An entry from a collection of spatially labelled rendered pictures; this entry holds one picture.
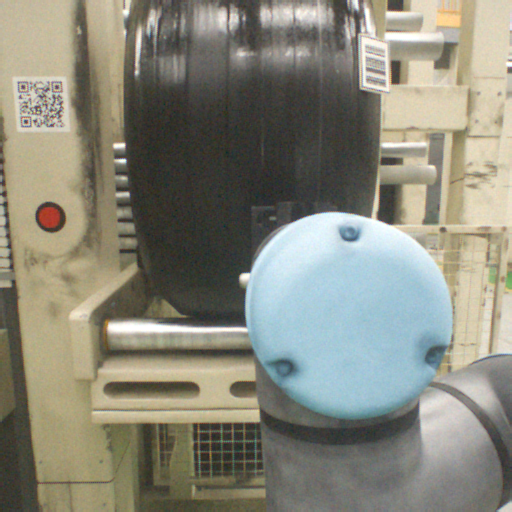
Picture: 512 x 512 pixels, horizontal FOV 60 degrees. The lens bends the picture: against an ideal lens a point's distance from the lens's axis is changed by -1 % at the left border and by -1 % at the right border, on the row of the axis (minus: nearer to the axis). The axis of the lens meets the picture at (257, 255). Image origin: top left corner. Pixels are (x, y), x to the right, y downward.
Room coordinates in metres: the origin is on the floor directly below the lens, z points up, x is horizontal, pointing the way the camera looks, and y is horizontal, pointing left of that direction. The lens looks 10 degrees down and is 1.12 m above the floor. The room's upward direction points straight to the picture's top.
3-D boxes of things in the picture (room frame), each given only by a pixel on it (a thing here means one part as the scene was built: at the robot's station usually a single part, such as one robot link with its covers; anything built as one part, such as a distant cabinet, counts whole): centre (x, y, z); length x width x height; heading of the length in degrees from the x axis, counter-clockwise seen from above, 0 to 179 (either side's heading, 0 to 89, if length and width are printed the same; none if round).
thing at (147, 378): (0.61, 0.05, 0.84); 0.36 x 0.09 x 0.06; 91
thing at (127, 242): (1.12, 0.28, 1.05); 0.20 x 0.15 x 0.30; 91
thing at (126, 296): (0.74, 0.23, 0.90); 0.40 x 0.03 x 0.10; 1
